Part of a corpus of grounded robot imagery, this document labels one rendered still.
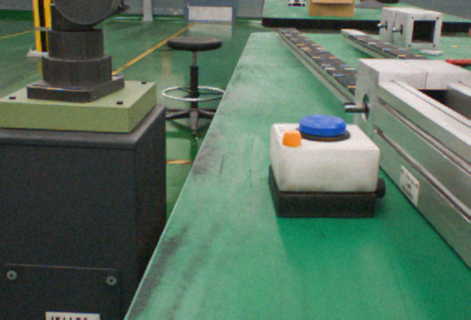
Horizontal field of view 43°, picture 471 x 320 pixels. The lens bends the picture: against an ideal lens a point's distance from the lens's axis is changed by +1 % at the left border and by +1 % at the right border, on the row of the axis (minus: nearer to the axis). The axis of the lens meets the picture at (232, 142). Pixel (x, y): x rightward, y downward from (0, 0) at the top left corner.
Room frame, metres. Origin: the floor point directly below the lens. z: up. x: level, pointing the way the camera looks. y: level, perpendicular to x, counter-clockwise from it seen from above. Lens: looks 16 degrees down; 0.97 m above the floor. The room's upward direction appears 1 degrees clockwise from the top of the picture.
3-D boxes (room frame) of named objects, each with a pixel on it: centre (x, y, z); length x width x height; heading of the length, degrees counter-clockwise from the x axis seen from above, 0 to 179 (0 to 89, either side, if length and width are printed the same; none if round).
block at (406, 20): (1.60, -0.47, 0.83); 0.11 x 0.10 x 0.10; 92
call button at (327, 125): (0.48, -0.08, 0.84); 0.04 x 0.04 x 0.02
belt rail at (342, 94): (1.29, -0.17, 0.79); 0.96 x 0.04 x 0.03; 3
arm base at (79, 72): (0.77, 0.21, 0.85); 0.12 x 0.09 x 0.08; 167
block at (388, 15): (1.72, -0.46, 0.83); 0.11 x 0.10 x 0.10; 93
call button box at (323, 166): (0.48, -0.08, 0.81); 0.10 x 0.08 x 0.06; 93
